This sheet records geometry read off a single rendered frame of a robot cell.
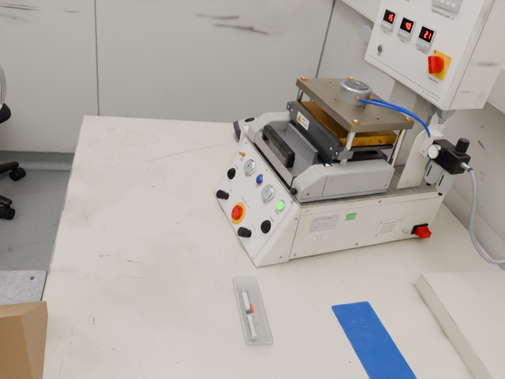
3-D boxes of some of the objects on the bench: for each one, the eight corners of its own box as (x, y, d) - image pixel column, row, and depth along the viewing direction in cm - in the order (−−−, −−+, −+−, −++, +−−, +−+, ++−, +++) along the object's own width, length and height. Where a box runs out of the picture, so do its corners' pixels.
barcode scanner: (282, 134, 175) (286, 115, 170) (288, 144, 168) (292, 125, 164) (230, 131, 170) (232, 112, 165) (233, 142, 163) (236, 122, 159)
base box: (360, 174, 158) (375, 129, 149) (433, 246, 130) (457, 196, 121) (211, 189, 137) (218, 138, 127) (261, 279, 109) (274, 222, 100)
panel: (213, 192, 135) (246, 140, 129) (252, 262, 113) (295, 202, 107) (208, 190, 134) (241, 137, 128) (246, 260, 112) (288, 200, 106)
